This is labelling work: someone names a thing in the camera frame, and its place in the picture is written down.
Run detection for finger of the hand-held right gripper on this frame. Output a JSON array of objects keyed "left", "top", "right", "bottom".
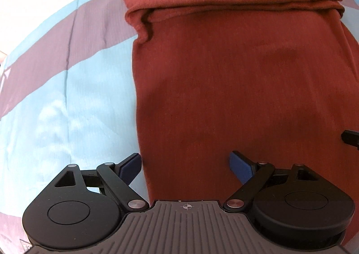
[{"left": 342, "top": 130, "right": 359, "bottom": 149}]

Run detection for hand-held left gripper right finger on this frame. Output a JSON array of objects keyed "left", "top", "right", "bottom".
[{"left": 223, "top": 151, "right": 323, "bottom": 212}]

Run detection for dark red long-sleeve sweater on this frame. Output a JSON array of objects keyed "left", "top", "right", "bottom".
[{"left": 116, "top": 0, "right": 359, "bottom": 207}]

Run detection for blue and grey patterned bedsheet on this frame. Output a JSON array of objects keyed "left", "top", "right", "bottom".
[{"left": 0, "top": 0, "right": 359, "bottom": 254}]

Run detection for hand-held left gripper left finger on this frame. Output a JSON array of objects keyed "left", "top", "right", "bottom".
[{"left": 55, "top": 153, "right": 150, "bottom": 212}]

